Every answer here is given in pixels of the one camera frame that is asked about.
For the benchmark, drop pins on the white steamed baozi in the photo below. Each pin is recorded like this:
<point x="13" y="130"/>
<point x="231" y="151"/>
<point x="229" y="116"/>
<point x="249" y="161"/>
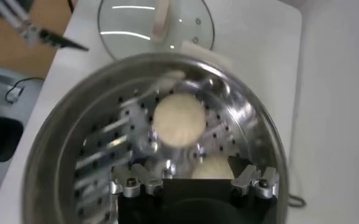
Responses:
<point x="212" y="169"/>
<point x="179" y="120"/>

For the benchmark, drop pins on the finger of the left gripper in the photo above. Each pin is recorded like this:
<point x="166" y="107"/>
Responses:
<point x="54" y="39"/>

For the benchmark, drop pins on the stainless steel steamer basket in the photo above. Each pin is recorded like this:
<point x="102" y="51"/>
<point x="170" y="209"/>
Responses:
<point x="60" y="121"/>

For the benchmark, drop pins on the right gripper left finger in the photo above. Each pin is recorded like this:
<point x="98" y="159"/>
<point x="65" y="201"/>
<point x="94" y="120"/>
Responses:
<point x="148" y="182"/>

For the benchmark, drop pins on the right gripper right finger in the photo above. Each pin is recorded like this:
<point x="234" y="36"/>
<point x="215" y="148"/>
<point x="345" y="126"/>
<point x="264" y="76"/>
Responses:
<point x="246" y="178"/>

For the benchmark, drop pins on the round glass pot lid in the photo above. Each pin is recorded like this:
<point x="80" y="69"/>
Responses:
<point x="127" y="24"/>

